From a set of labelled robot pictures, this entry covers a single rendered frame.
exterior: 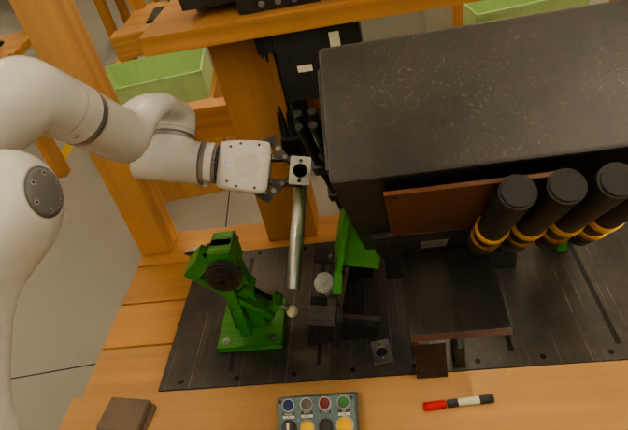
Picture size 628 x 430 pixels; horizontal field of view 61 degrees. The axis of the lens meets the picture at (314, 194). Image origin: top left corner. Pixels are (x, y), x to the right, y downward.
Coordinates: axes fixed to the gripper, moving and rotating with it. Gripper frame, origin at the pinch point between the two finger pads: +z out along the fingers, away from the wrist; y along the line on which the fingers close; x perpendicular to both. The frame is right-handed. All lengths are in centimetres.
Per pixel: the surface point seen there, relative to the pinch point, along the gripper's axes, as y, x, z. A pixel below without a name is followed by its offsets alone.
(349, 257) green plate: -15.5, 0.2, 11.7
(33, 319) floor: -61, 179, -132
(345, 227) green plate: -10.3, -6.6, 9.8
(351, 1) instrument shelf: 30.6, -10.3, 7.3
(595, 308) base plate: -21, 9, 64
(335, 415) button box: -44.7, -0.2, 11.3
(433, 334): -26.6, -15.3, 24.7
